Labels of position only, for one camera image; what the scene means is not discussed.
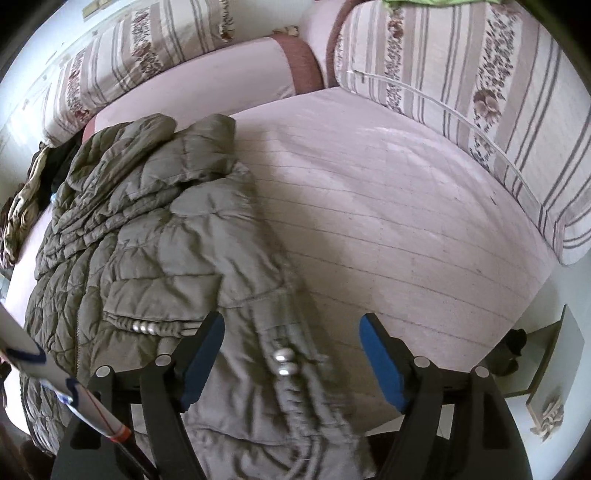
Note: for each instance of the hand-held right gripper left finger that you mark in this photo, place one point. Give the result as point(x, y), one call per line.
point(203, 364)

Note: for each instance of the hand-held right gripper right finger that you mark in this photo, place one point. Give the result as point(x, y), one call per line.
point(383, 364)

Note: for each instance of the olive quilted puffer jacket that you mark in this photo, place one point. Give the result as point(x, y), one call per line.
point(161, 258)

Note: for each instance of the pink quilted bed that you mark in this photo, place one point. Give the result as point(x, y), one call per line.
point(392, 207)

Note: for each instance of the beige and brown cloth pile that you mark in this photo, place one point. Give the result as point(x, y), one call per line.
point(23, 207)

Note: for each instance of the beige carved ornament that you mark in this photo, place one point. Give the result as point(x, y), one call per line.
point(549, 417)

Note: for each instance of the black cloth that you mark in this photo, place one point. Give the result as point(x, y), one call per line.
point(62, 166)

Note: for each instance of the pink bolster cushion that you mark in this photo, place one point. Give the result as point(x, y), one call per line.
point(221, 78)

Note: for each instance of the wide striped floral cushion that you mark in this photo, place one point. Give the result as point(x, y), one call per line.
point(461, 83)

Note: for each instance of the long striped floral cushion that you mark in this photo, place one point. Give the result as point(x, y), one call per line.
point(138, 50)

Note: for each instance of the pink corner cushion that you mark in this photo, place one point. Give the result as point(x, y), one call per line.
point(318, 27)

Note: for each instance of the green cloth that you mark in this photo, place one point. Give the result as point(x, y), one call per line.
point(434, 3)

